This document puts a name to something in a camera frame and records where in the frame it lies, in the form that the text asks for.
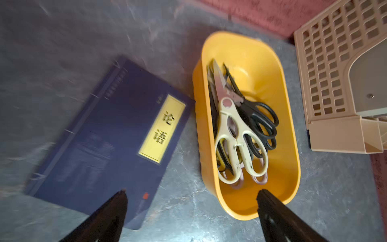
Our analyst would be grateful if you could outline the yellow plastic storage box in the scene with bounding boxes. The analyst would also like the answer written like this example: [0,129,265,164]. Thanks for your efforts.
[192,31,300,221]

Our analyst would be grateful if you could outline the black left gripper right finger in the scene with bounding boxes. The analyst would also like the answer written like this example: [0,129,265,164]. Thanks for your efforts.
[257,189,327,242]

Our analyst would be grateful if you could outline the yellow and black scissors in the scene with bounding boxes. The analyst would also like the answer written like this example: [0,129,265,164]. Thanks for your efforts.
[216,139,234,174]

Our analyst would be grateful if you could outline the pink handled scissors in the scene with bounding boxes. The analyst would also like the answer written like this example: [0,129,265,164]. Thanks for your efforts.
[231,163,268,189]

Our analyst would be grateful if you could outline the cream handled kitchen scissors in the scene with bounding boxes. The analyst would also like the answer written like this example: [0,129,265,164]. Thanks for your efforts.
[212,60,269,185]

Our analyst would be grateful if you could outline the beige plastic file organizer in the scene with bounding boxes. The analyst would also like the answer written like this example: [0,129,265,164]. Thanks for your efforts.
[294,1,387,154]

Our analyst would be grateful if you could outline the black handled scissors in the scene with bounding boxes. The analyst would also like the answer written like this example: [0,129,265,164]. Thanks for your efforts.
[207,66,277,158]
[223,64,279,140]

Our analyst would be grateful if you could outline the dark blue book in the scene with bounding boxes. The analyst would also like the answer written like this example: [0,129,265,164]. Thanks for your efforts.
[25,56,195,231]

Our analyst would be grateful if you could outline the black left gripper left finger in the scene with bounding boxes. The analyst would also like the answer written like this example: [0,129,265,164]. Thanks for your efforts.
[61,190,128,242]

